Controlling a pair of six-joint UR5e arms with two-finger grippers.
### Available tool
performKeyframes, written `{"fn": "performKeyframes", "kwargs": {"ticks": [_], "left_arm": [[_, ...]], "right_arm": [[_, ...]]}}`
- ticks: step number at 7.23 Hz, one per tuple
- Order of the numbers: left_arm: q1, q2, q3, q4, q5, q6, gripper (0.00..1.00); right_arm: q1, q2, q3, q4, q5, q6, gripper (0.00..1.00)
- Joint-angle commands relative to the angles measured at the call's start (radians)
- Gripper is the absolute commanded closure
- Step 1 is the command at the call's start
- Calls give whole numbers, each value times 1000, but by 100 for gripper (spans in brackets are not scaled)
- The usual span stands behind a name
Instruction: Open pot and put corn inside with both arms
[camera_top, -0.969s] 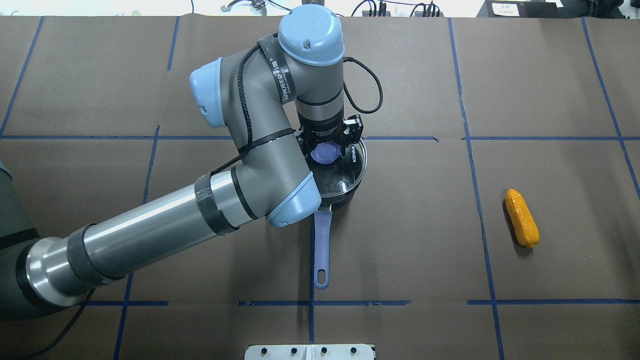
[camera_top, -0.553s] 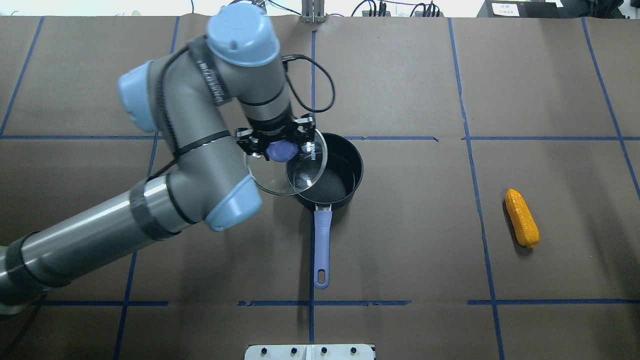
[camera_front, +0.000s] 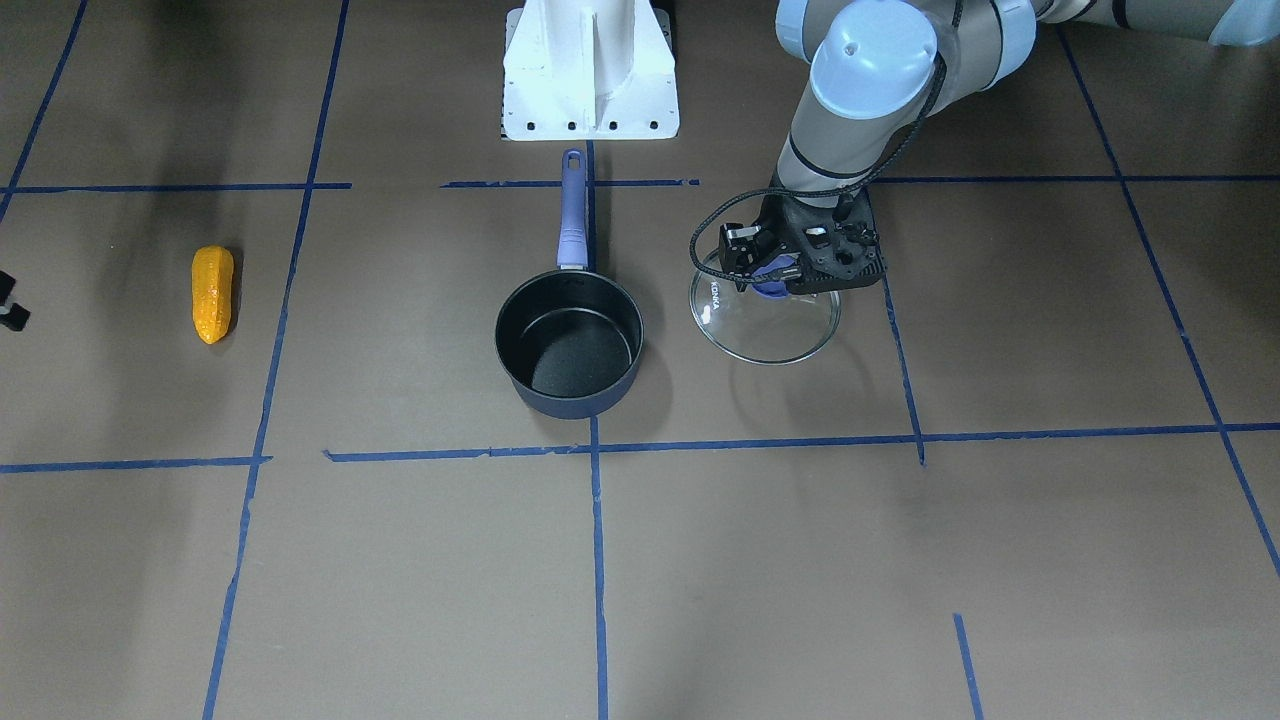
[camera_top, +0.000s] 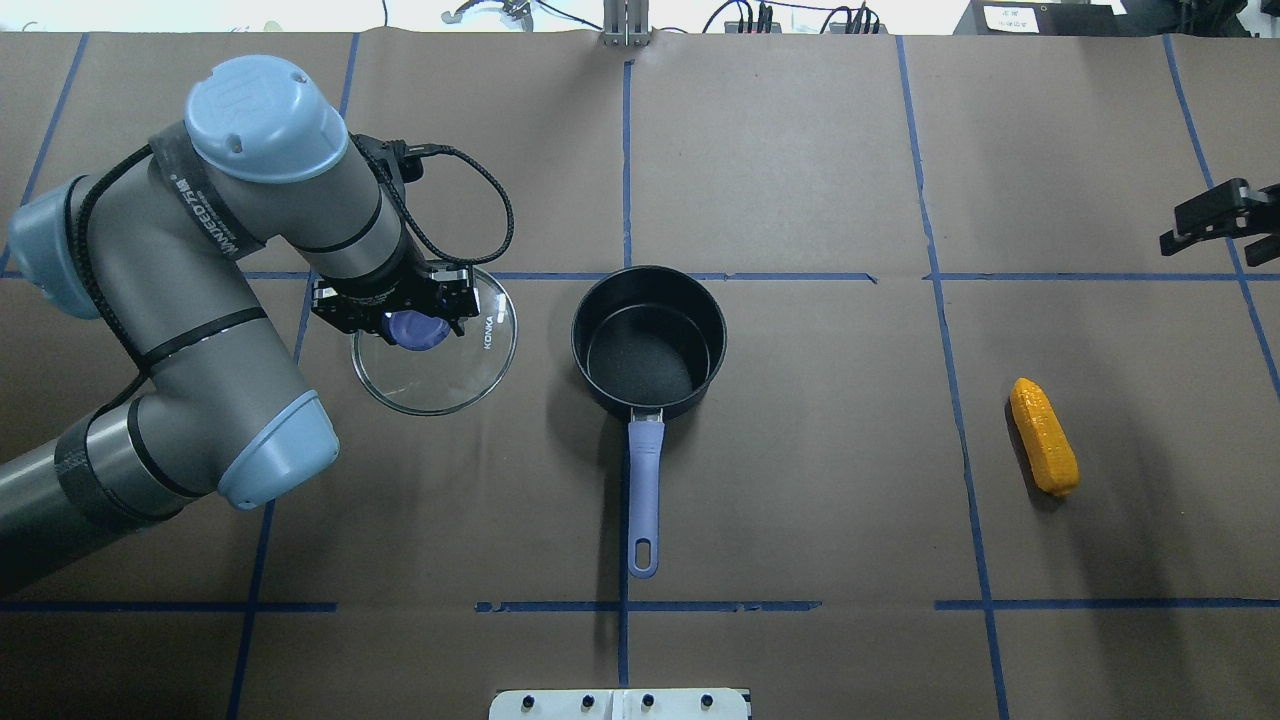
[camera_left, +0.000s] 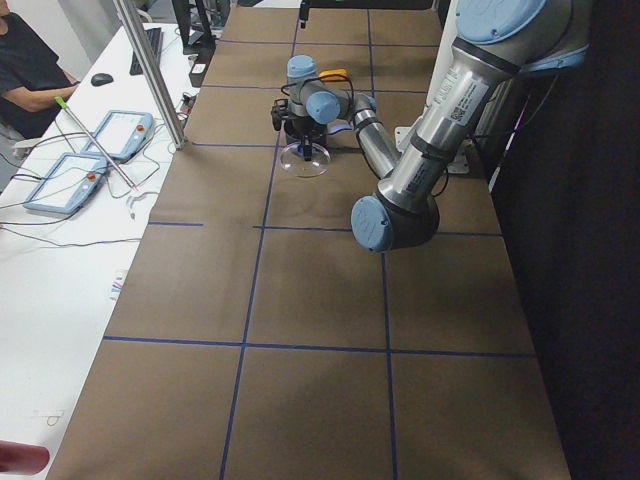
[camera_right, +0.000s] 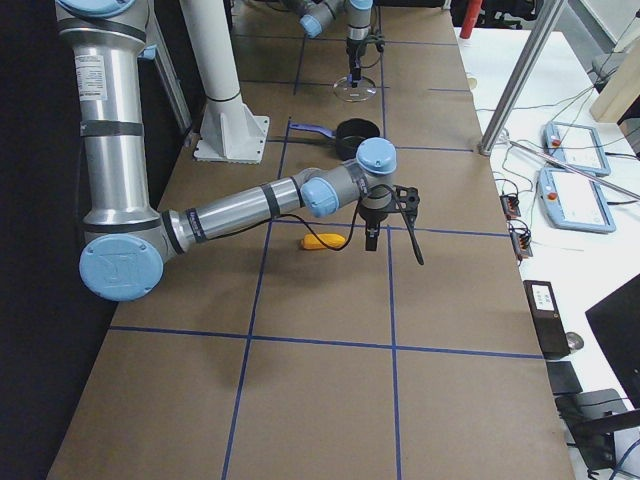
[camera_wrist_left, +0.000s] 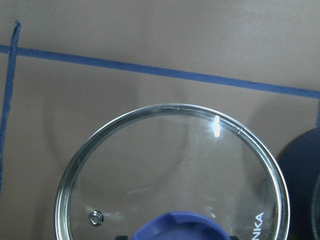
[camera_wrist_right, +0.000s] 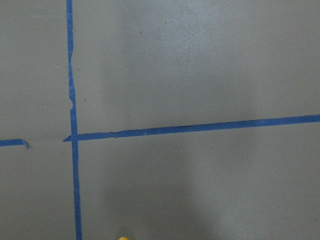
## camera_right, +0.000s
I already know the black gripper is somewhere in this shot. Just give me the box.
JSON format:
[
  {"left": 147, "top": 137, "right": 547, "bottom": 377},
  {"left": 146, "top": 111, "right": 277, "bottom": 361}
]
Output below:
[
  {"left": 346, "top": 37, "right": 368, "bottom": 88},
  {"left": 358, "top": 192, "right": 395, "bottom": 252}
]

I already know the glass pot lid purple knob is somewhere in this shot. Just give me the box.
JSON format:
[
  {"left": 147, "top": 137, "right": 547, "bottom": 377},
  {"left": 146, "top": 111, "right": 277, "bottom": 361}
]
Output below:
[{"left": 333, "top": 76, "right": 378, "bottom": 103}]

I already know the yellow corn cob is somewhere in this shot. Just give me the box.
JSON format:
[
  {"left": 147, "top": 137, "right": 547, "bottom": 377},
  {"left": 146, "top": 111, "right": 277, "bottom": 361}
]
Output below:
[{"left": 299, "top": 233, "right": 347, "bottom": 251}]

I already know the purple black saucepan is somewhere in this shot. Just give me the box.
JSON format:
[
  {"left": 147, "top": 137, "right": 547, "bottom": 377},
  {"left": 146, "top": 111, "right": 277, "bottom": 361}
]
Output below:
[{"left": 290, "top": 118, "right": 381, "bottom": 161}]

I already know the red cylinder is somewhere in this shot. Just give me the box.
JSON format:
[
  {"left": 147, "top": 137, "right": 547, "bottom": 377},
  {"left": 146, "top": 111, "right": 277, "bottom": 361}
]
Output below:
[{"left": 459, "top": 0, "right": 482, "bottom": 39}]

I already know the red circuit board far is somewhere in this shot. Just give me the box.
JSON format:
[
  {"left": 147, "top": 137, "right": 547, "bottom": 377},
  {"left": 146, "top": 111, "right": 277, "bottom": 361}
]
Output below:
[{"left": 499, "top": 193, "right": 521, "bottom": 219}]

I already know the red circuit board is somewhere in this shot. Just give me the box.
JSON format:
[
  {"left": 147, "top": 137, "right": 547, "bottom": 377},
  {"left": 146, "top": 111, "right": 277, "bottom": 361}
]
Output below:
[
  {"left": 499, "top": 193, "right": 521, "bottom": 219},
  {"left": 507, "top": 219, "right": 533, "bottom": 262}
]

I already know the red circuit board near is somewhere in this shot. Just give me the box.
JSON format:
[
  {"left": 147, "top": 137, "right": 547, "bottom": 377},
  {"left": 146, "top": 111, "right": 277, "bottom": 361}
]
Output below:
[{"left": 507, "top": 219, "right": 533, "bottom": 262}]

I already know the black power supply box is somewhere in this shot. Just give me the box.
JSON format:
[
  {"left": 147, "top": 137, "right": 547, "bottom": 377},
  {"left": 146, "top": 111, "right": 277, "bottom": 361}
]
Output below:
[{"left": 523, "top": 280, "right": 570, "bottom": 360}]

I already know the blue teach pendant near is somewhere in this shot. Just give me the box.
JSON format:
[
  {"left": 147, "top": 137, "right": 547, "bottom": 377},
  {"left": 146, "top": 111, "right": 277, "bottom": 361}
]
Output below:
[{"left": 538, "top": 167, "right": 616, "bottom": 234}]

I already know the blue teach pendant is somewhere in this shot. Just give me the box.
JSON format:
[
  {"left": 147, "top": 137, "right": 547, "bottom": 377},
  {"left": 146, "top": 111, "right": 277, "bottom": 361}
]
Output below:
[
  {"left": 538, "top": 167, "right": 616, "bottom": 234},
  {"left": 542, "top": 121, "right": 611, "bottom": 177}
]

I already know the blue teach pendant far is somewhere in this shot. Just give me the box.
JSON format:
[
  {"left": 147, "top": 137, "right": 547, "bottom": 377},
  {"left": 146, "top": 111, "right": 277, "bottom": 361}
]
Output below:
[{"left": 542, "top": 121, "right": 611, "bottom": 177}]

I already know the black monitor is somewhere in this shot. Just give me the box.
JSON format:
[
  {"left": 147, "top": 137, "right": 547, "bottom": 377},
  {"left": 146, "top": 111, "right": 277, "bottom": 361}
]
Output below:
[{"left": 586, "top": 281, "right": 639, "bottom": 407}]

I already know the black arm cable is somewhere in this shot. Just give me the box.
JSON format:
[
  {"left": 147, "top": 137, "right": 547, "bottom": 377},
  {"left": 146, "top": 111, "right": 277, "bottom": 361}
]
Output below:
[
  {"left": 272, "top": 183, "right": 426, "bottom": 266},
  {"left": 344, "top": 4, "right": 386, "bottom": 69}
]

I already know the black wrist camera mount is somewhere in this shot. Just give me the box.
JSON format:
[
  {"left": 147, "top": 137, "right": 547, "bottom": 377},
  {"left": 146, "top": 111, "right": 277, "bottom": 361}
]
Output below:
[{"left": 394, "top": 185, "right": 420, "bottom": 224}]

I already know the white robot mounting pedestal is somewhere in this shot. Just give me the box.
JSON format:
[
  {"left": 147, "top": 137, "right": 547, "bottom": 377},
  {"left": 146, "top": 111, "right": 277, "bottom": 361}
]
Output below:
[{"left": 180, "top": 0, "right": 270, "bottom": 164}]

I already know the aluminium frame post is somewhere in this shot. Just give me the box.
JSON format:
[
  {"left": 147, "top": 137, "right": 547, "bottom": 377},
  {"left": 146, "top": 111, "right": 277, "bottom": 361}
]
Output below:
[{"left": 478, "top": 0, "right": 568, "bottom": 156}]

